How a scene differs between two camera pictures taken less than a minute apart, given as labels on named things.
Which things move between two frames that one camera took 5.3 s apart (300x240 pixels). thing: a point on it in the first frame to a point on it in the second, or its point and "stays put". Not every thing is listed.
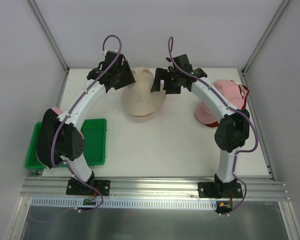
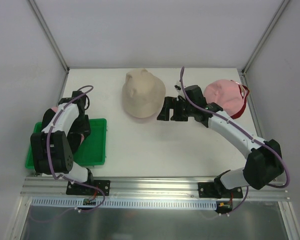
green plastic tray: (94, 150) stays put
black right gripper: (163, 81) to (176, 109)
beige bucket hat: (137, 96) stays put
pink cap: (206, 113) stays put
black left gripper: (123, 78) to (78, 138)
